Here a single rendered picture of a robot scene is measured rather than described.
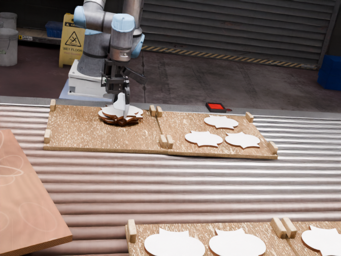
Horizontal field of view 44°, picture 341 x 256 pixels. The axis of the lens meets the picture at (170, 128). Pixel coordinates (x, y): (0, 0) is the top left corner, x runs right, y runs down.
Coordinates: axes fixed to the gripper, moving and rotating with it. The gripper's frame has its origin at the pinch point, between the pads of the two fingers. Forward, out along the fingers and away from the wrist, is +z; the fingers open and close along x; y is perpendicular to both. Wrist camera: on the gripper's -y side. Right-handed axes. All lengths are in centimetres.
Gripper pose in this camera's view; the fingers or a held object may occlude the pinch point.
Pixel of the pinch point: (120, 110)
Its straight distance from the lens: 160.9
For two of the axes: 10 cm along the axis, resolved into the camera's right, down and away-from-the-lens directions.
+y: -8.6, 1.0, -4.9
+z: -1.4, 9.0, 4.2
